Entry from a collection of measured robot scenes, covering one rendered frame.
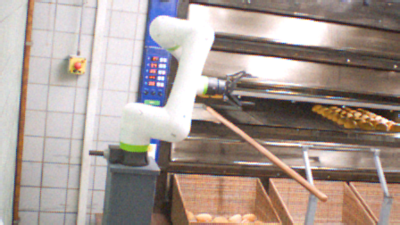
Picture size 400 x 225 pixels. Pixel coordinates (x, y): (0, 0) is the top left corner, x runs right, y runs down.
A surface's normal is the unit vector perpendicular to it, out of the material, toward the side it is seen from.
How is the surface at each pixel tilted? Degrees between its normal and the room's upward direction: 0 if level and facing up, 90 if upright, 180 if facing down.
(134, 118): 88
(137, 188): 90
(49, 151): 90
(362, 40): 69
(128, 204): 90
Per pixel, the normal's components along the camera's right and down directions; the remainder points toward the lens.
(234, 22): 0.28, -0.13
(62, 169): 0.25, 0.22
